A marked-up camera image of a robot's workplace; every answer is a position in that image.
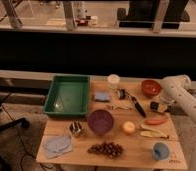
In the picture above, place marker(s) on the green plastic tray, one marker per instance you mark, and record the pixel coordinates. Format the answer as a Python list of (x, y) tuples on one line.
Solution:
[(68, 97)]

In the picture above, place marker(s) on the black whiteboard eraser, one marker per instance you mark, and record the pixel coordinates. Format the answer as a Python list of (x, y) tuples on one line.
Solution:
[(158, 107)]

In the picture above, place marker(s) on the red white background machine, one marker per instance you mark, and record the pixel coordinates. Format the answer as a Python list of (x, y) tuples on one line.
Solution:
[(81, 16)]

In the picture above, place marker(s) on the orange red bowl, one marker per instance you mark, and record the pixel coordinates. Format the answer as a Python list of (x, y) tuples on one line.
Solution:
[(150, 88)]

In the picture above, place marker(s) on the white lidded cup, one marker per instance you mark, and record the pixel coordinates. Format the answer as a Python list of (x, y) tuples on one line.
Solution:
[(113, 81)]

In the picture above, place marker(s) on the black handled knife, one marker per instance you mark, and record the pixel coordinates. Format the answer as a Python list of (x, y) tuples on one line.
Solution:
[(137, 105)]

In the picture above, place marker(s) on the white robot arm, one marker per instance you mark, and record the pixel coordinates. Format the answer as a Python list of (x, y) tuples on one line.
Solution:
[(175, 88)]

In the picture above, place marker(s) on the purple bowl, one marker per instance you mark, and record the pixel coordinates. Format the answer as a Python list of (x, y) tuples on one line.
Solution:
[(100, 121)]

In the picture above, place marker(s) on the bunch of dark grapes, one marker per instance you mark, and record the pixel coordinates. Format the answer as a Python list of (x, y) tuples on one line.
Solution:
[(109, 149)]

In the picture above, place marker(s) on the blue grey cloth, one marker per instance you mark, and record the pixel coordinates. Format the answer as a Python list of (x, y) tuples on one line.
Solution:
[(57, 145)]

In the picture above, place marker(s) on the yellow apple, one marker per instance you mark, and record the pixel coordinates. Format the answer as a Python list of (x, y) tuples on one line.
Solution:
[(128, 127)]

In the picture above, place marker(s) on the blue sponge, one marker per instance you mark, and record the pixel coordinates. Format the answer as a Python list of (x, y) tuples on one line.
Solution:
[(101, 97)]

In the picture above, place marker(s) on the small metal cup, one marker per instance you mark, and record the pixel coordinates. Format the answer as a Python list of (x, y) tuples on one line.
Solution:
[(75, 128)]

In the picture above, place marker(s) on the metal fork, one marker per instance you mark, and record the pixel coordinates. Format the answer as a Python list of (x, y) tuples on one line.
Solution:
[(111, 107)]

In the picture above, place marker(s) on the blue cup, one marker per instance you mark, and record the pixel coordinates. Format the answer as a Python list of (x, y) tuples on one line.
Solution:
[(160, 151)]

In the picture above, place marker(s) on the small dark can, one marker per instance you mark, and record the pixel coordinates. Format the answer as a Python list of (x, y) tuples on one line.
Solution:
[(121, 94)]

